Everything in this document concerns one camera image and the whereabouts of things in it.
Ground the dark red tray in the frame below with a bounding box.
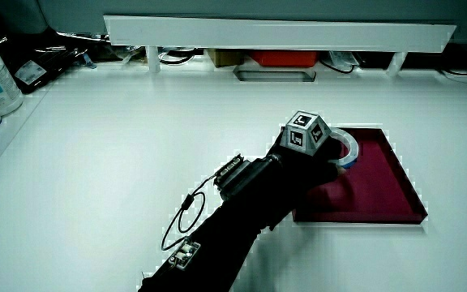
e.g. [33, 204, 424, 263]
[291, 127, 429, 225]

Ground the thin black sensor cable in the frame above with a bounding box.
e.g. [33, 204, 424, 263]
[160, 174, 219, 251]

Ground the person's left hand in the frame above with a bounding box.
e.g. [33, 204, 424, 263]
[266, 110, 347, 196]

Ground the white desk shelf riser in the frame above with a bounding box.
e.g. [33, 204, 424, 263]
[103, 15, 457, 78]

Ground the person's left forearm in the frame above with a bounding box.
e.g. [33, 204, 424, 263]
[138, 156, 299, 292]

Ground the brown cardboard box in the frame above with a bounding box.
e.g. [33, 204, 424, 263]
[207, 48, 245, 68]

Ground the orange box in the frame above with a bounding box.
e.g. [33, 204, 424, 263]
[249, 49, 319, 68]

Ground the black wrist sensor module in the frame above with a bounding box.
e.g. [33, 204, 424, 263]
[212, 152, 268, 202]

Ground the coiled black cable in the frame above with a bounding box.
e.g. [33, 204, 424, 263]
[158, 49, 196, 66]

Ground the white plastic packet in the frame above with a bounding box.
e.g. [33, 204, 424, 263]
[328, 50, 360, 68]

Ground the blue tape roll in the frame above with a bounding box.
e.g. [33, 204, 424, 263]
[328, 127, 360, 170]

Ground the black bag with white label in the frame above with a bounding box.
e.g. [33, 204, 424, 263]
[0, 28, 93, 95]

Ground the small white circuit board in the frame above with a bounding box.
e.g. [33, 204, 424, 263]
[167, 238, 202, 271]

